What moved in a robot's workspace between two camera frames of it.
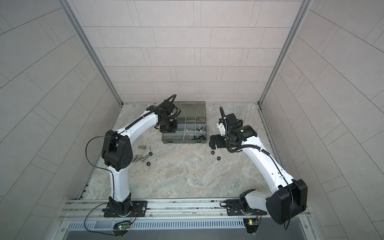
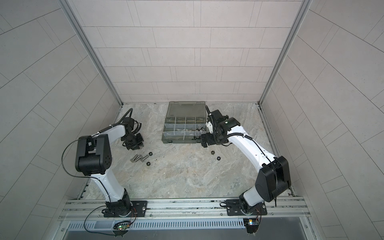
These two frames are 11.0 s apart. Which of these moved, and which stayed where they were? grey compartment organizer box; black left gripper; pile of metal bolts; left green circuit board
Moved: black left gripper
Stayed: left green circuit board; pile of metal bolts; grey compartment organizer box
